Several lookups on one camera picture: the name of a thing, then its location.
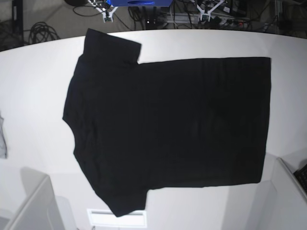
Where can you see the black T-shirt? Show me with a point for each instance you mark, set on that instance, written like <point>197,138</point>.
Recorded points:
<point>182,123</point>

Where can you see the white power strip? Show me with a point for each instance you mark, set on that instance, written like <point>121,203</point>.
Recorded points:
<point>180,18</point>

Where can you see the blue box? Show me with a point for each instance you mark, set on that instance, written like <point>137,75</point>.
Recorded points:
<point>159,3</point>

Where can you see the white slot plate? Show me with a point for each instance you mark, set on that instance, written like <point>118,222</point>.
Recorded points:
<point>105,218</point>

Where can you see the white box bottom left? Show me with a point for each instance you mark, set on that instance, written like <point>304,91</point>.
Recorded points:
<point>28,202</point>

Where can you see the white box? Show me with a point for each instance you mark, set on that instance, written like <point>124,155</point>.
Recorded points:
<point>28,202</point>
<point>284,205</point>

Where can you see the grey cloth at left edge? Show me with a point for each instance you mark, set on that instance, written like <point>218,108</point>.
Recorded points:
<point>3,146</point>

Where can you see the white box right side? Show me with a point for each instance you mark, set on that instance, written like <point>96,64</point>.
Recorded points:
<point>284,205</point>

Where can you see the black keyboard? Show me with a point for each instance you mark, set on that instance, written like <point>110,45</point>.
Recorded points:
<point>301,176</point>

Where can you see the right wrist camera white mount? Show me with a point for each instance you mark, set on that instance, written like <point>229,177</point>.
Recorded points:
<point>105,8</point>

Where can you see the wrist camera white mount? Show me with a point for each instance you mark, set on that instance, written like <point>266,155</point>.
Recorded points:
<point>105,8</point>
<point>207,7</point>

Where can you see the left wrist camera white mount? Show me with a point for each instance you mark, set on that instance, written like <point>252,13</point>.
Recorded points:
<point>207,7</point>

